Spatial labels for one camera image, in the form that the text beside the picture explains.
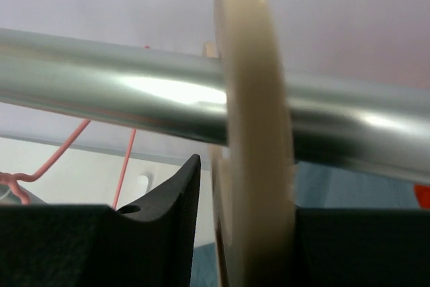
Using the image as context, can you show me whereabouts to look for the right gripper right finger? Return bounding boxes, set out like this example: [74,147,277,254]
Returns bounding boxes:
[294,208,429,286]

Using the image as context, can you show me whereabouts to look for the beige wooden hanger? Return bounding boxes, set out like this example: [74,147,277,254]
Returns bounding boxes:
[204,0,296,286]

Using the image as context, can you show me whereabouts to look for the orange t-shirt on blue hanger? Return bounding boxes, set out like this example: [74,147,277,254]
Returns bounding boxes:
[414,184,430,210]

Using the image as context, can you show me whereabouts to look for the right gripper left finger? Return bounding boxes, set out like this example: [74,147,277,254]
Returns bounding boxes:
[1,155,201,286]

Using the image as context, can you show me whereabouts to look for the pink wire hanger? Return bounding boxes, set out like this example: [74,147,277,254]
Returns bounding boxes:
[0,44,152,212]

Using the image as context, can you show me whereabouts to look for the metal clothes rack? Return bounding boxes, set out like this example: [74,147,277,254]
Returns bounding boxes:
[1,29,429,183]

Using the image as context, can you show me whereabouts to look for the grey-blue t-shirt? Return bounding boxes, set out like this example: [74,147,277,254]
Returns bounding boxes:
[190,163,419,286]

